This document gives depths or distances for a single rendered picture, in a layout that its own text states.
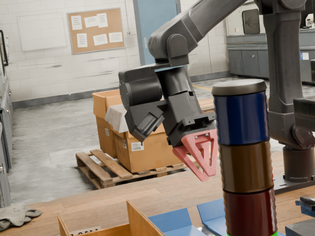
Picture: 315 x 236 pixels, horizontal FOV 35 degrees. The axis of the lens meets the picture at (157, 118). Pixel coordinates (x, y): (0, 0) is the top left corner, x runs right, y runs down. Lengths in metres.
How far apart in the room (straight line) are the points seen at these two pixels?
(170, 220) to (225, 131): 0.49
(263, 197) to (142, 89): 0.54
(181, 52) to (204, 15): 0.09
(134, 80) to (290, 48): 0.32
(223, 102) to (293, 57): 0.68
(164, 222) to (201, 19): 0.36
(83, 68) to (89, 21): 1.03
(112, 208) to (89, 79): 10.44
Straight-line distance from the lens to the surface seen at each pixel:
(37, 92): 11.36
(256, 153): 0.36
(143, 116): 0.86
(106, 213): 1.02
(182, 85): 0.90
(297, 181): 1.06
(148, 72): 0.89
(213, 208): 0.87
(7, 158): 5.31
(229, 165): 0.36
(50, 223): 1.02
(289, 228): 0.65
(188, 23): 0.91
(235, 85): 0.35
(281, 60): 1.01
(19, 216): 1.05
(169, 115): 0.89
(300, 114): 0.62
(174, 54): 0.88
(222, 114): 0.35
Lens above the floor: 1.24
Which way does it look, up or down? 9 degrees down
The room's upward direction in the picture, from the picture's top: 7 degrees counter-clockwise
